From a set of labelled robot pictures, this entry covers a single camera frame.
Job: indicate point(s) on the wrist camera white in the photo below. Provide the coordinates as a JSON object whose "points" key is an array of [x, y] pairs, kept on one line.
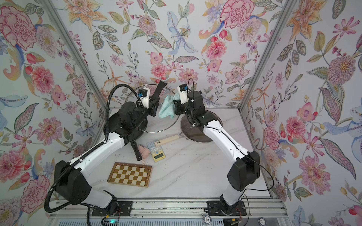
{"points": [[144, 95], [183, 93]]}

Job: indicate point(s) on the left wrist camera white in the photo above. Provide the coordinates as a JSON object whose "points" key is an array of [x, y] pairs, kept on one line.
{"points": [[144, 95]]}

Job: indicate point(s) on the light green cleaning cloth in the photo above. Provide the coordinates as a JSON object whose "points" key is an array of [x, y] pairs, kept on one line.
{"points": [[168, 106]]}

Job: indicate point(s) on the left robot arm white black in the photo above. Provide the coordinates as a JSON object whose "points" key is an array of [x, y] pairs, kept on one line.
{"points": [[71, 184]]}

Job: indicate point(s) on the pink small object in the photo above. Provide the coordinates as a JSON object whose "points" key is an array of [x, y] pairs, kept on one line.
{"points": [[144, 152]]}

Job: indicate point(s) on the yellow blue calculator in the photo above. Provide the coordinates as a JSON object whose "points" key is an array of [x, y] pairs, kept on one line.
{"points": [[157, 152]]}

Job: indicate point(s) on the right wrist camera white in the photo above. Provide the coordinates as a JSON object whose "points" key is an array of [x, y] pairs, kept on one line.
{"points": [[183, 93]]}

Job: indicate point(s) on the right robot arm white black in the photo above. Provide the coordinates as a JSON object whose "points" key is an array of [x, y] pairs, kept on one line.
{"points": [[245, 165]]}

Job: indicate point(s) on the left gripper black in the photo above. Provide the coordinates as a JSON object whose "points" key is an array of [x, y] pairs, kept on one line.
{"points": [[152, 109]]}

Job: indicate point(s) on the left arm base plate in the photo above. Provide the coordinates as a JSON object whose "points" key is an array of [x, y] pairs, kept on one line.
{"points": [[118, 209]]}

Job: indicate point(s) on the wooden chessboard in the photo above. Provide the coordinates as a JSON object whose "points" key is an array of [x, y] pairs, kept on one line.
{"points": [[130, 174]]}

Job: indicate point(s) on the brown frying pan cream handle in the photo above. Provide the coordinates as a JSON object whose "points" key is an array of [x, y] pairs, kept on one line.
{"points": [[187, 131]]}

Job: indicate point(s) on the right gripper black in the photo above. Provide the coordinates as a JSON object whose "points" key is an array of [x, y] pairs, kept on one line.
{"points": [[180, 107]]}

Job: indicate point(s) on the glass wok lid black handle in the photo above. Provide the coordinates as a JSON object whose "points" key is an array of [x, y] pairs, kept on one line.
{"points": [[157, 90]]}

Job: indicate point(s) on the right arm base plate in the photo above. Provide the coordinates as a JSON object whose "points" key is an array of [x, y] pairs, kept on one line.
{"points": [[221, 209]]}

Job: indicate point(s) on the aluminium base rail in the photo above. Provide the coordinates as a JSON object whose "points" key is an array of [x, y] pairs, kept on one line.
{"points": [[247, 207]]}

